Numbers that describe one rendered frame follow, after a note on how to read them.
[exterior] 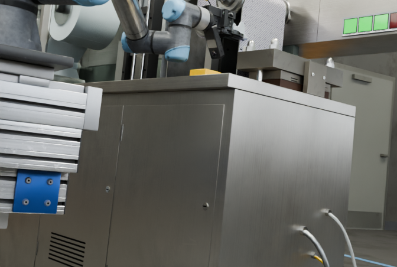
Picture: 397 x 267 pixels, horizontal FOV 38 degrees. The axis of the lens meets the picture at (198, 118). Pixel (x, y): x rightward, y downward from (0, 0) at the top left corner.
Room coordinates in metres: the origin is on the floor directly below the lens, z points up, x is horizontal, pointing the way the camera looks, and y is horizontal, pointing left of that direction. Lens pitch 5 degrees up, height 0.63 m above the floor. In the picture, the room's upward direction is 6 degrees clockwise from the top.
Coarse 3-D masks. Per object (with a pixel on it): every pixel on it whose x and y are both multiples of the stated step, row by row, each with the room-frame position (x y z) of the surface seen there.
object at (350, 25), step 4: (348, 20) 2.02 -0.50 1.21; (352, 20) 2.01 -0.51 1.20; (356, 20) 2.00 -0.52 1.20; (344, 24) 2.03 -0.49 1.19; (348, 24) 2.02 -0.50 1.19; (352, 24) 2.01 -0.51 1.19; (356, 24) 2.00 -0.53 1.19; (344, 28) 2.03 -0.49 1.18; (348, 28) 2.02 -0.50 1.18; (352, 28) 2.01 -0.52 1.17; (344, 32) 2.03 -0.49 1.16; (348, 32) 2.02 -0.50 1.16
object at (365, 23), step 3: (360, 18) 1.98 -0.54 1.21; (363, 18) 1.98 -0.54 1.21; (366, 18) 1.97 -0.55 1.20; (369, 18) 1.96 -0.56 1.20; (360, 21) 1.98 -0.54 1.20; (363, 21) 1.97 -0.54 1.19; (366, 21) 1.97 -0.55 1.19; (369, 21) 1.96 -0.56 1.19; (360, 24) 1.98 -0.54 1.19; (363, 24) 1.97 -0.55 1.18; (366, 24) 1.97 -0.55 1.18; (369, 24) 1.96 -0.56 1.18; (360, 27) 1.98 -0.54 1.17; (363, 27) 1.97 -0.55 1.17; (366, 27) 1.96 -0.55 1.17; (369, 27) 1.96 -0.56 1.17; (360, 30) 1.98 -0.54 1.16; (363, 30) 1.97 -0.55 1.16; (366, 30) 1.96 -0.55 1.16; (369, 30) 1.96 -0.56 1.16
